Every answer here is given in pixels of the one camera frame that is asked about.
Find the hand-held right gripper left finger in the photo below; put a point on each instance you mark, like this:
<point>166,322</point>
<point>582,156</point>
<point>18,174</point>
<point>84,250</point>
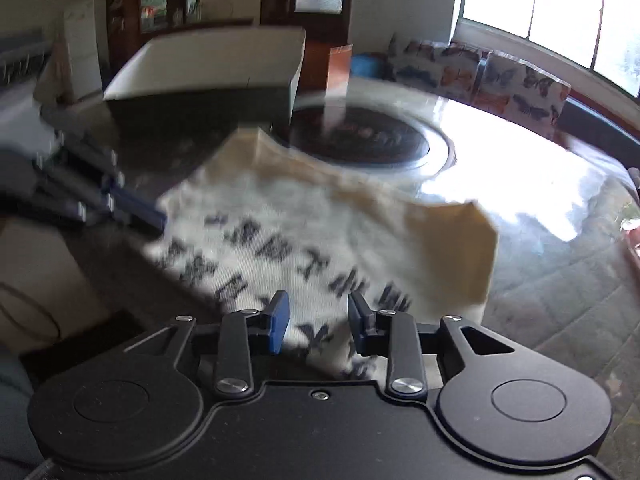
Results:
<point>279,322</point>

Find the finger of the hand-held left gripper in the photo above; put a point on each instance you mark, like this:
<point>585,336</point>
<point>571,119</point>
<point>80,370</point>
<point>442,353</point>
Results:
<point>140,212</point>
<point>90,147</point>

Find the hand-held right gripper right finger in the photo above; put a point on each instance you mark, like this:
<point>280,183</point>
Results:
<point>356,317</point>

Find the white canvas shopping bag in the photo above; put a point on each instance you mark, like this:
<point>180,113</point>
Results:
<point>300,220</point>

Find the white refrigerator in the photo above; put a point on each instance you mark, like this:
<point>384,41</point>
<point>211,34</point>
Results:
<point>82,45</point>

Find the white cardboard box tray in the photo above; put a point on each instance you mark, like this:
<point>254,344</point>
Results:
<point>210,60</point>

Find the black round induction cooker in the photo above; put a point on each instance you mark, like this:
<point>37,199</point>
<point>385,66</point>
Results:
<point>360,135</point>

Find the person's trouser leg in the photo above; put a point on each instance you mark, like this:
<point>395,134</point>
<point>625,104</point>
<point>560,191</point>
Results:
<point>12,410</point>

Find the brown carton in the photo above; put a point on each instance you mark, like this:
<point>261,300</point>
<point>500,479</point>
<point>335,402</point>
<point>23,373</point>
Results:
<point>339,75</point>

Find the blue folded cloth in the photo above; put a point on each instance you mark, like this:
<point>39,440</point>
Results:
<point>600,130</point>

